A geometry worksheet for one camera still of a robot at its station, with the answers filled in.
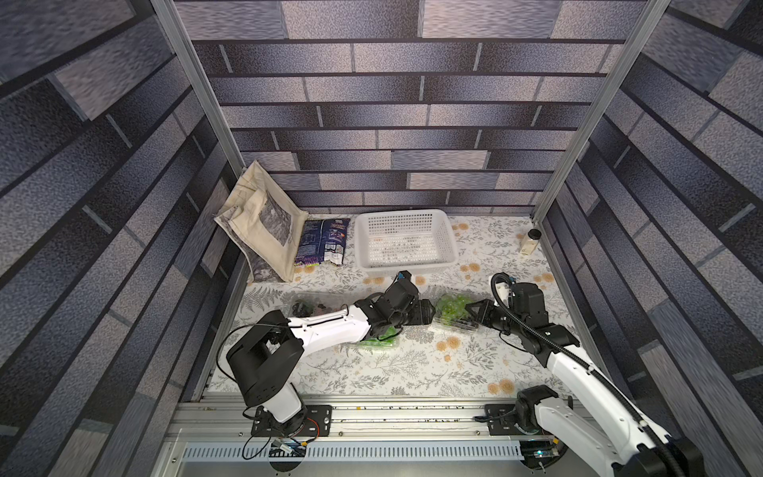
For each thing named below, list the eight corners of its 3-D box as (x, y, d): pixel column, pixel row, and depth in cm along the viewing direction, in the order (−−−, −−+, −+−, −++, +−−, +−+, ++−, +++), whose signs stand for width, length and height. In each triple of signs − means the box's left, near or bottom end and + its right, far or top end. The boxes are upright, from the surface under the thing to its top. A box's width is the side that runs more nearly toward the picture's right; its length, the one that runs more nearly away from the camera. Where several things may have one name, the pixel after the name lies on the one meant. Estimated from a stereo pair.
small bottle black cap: (521, 255, 110) (531, 239, 102) (517, 245, 113) (527, 229, 105) (532, 255, 110) (543, 239, 102) (528, 245, 113) (539, 229, 105)
